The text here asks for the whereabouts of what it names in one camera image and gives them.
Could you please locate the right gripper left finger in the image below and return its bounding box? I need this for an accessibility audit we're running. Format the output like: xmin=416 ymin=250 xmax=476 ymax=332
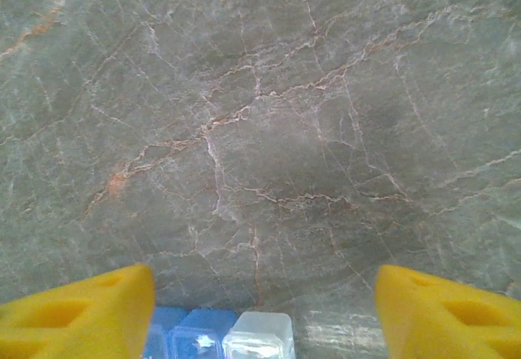
xmin=0 ymin=261 xmax=156 ymax=359

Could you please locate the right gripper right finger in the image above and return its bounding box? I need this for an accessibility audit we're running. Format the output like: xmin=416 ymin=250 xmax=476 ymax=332
xmin=374 ymin=264 xmax=521 ymax=359

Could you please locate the blue weekly pill organizer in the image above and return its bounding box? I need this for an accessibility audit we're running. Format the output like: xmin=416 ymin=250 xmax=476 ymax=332
xmin=141 ymin=304 xmax=296 ymax=359

